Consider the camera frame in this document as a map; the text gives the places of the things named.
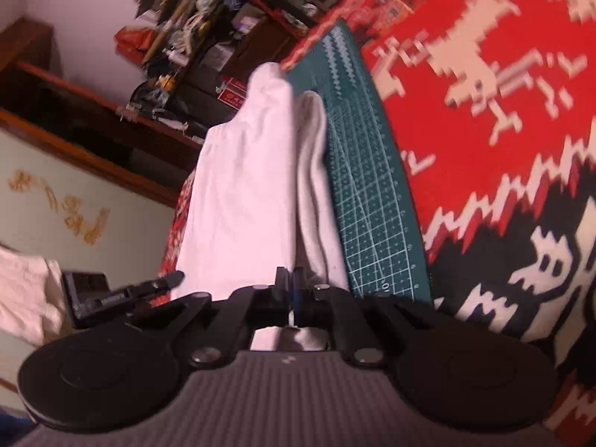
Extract red paper bag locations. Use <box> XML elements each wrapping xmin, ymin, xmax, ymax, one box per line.
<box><xmin>114</xmin><ymin>25</ymin><xmax>165</xmax><ymax>64</ymax></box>

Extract gold wall decals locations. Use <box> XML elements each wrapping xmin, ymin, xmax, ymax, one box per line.
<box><xmin>7</xmin><ymin>170</ymin><xmax>113</xmax><ymax>246</ymax></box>

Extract red patterned blanket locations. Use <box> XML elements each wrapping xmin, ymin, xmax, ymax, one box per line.
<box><xmin>158</xmin><ymin>0</ymin><xmax>596</xmax><ymax>435</ymax></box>

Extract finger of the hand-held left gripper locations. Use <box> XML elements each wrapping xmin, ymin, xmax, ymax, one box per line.
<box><xmin>109</xmin><ymin>270</ymin><xmax>186</xmax><ymax>311</ymax></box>

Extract red sign box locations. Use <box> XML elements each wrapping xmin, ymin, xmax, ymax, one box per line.
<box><xmin>216</xmin><ymin>79</ymin><xmax>251</xmax><ymax>109</ymax></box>

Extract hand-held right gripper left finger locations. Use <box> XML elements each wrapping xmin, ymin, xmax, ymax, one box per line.
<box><xmin>126</xmin><ymin>267</ymin><xmax>292</xmax><ymax>368</ymax></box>

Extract brown cardboard tube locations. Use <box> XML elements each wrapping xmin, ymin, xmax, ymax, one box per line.
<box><xmin>140</xmin><ymin>0</ymin><xmax>201</xmax><ymax>64</ymax></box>

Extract wooden drawer cabinet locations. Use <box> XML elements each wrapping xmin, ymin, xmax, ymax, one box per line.
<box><xmin>230</xmin><ymin>16</ymin><xmax>309</xmax><ymax>85</ymax></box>

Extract cream crumpled cloth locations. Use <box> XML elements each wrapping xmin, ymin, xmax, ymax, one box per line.
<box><xmin>0</xmin><ymin>242</ymin><xmax>69</xmax><ymax>346</ymax></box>

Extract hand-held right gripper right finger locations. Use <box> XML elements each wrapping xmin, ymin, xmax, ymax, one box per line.
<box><xmin>292</xmin><ymin>267</ymin><xmax>459</xmax><ymax>368</ymax></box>

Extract green cutting mat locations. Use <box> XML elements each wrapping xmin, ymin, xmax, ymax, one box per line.
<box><xmin>284</xmin><ymin>19</ymin><xmax>435</xmax><ymax>299</ymax></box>

